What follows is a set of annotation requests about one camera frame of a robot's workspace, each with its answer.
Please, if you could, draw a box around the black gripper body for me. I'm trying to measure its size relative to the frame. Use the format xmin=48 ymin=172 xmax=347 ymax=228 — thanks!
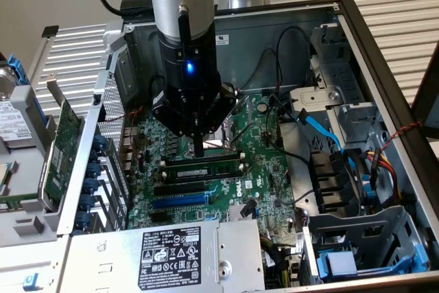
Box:
xmin=157 ymin=33 xmax=223 ymax=132

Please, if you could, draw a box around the green RAM stick white label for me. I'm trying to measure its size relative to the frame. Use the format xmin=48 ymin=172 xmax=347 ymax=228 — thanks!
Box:
xmin=0 ymin=194 xmax=41 ymax=212
xmin=162 ymin=158 xmax=243 ymax=181

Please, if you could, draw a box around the metal socket cover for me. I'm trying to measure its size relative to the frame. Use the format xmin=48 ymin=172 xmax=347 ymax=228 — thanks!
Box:
xmin=228 ymin=95 xmax=257 ymax=147

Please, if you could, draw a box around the silver CPU socket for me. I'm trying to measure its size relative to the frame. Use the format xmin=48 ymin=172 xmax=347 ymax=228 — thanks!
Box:
xmin=181 ymin=124 xmax=238 ymax=159

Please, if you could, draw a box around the thin metal locking lever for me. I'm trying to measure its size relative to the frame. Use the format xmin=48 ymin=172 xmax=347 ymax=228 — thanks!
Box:
xmin=202 ymin=139 xmax=230 ymax=153

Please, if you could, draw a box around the silver rear port block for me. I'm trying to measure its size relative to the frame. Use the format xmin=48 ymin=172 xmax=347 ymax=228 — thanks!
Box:
xmin=120 ymin=126 xmax=139 ymax=172

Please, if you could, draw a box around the long black expansion slot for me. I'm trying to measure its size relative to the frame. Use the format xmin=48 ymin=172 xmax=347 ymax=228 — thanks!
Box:
xmin=153 ymin=181 xmax=206 ymax=197

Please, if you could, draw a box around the blue slot latch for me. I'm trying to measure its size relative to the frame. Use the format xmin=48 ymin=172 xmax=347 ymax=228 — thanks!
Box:
xmin=74 ymin=211 xmax=92 ymax=231
xmin=79 ymin=194 xmax=97 ymax=213
xmin=85 ymin=161 xmax=103 ymax=181
xmin=93 ymin=134 xmax=108 ymax=155
xmin=83 ymin=178 xmax=100 ymax=198

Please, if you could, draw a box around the grey metal PC case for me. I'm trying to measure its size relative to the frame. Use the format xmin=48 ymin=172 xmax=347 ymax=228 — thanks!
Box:
xmin=56 ymin=0 xmax=439 ymax=293

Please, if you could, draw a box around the blue expansion slot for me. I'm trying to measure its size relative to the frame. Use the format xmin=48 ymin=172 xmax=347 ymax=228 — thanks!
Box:
xmin=152 ymin=194 xmax=209 ymax=210

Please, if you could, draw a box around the silver drive cage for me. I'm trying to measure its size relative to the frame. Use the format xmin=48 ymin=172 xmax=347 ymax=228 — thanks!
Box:
xmin=289 ymin=21 xmax=390 ymax=156

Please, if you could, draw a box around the green motherboard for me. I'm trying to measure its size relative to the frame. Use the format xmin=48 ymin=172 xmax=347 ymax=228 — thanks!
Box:
xmin=125 ymin=92 xmax=305 ymax=239

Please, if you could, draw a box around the silver chipset heatsink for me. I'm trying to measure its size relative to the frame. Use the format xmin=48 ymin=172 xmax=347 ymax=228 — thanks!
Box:
xmin=226 ymin=202 xmax=259 ymax=222

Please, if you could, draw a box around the black box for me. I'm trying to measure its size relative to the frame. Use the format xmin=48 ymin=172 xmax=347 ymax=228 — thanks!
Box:
xmin=119 ymin=0 xmax=155 ymax=21

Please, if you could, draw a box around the green graphics card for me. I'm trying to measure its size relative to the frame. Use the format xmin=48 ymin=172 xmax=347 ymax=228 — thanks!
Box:
xmin=36 ymin=72 xmax=86 ymax=214

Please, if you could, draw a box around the black fan shroud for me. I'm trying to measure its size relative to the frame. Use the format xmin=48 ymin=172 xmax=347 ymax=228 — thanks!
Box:
xmin=309 ymin=150 xmax=364 ymax=219

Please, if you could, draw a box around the black slat end cap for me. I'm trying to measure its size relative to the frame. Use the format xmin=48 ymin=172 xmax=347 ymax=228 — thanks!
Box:
xmin=40 ymin=25 xmax=60 ymax=38

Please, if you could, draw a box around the silver hard disk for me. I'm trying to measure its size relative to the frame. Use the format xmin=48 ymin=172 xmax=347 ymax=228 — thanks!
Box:
xmin=0 ymin=66 xmax=35 ymax=152

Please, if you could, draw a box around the grey parts rack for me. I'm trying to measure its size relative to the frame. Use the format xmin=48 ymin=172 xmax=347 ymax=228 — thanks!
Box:
xmin=0 ymin=83 xmax=88 ymax=251

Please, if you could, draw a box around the silver power supply unit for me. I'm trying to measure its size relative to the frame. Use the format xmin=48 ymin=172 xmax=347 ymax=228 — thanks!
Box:
xmin=57 ymin=218 xmax=268 ymax=293

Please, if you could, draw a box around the grey disk bay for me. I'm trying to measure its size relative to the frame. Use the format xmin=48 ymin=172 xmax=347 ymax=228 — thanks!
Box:
xmin=300 ymin=204 xmax=432 ymax=285

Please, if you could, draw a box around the silver CPU chip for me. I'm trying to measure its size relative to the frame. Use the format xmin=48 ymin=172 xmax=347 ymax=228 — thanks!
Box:
xmin=0 ymin=161 xmax=20 ymax=197

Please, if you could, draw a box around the blue disk carrier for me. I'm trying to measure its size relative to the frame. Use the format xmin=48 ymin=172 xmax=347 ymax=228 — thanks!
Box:
xmin=316 ymin=242 xmax=430 ymax=282

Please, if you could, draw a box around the black upright panel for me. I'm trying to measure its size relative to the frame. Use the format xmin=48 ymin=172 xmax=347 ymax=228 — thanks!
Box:
xmin=410 ymin=40 xmax=439 ymax=140

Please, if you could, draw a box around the blue plastic block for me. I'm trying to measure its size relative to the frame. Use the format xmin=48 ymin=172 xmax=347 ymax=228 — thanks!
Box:
xmin=22 ymin=272 xmax=45 ymax=293

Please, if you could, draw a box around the short black looped wire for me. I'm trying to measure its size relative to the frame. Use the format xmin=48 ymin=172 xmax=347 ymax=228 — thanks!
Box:
xmin=148 ymin=75 xmax=166 ymax=102

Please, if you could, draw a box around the thin red wire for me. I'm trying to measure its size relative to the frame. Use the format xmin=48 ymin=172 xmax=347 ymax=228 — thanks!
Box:
xmin=102 ymin=106 xmax=145 ymax=124

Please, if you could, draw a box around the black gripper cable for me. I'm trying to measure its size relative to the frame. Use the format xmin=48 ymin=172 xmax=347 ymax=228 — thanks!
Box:
xmin=177 ymin=3 xmax=192 ymax=66

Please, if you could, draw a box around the thin black wire white plug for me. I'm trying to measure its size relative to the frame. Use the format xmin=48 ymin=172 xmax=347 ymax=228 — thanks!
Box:
xmin=236 ymin=47 xmax=285 ymax=97

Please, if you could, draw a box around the black curved wire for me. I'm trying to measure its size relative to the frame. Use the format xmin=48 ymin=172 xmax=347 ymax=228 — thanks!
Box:
xmin=265 ymin=93 xmax=312 ymax=170

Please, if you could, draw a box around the silver corner bracket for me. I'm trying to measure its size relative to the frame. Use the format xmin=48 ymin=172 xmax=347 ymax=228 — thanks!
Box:
xmin=102 ymin=19 xmax=127 ymax=56

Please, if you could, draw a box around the blue SATA wire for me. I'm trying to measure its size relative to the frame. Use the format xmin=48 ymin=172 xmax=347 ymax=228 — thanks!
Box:
xmin=296 ymin=107 xmax=358 ymax=179

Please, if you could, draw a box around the yellow green wire bundle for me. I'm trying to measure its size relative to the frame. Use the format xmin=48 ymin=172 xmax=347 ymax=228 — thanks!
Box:
xmin=259 ymin=234 xmax=293 ymax=290

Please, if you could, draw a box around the blue disk rail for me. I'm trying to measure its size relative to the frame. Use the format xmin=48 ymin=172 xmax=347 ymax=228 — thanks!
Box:
xmin=5 ymin=53 xmax=31 ymax=87

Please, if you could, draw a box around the coloured power wire bundle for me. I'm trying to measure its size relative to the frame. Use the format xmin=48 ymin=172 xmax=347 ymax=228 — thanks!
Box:
xmin=364 ymin=148 xmax=403 ymax=205

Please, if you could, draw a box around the red black twisted wire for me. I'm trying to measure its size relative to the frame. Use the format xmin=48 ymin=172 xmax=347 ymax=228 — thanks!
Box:
xmin=379 ymin=120 xmax=424 ymax=152

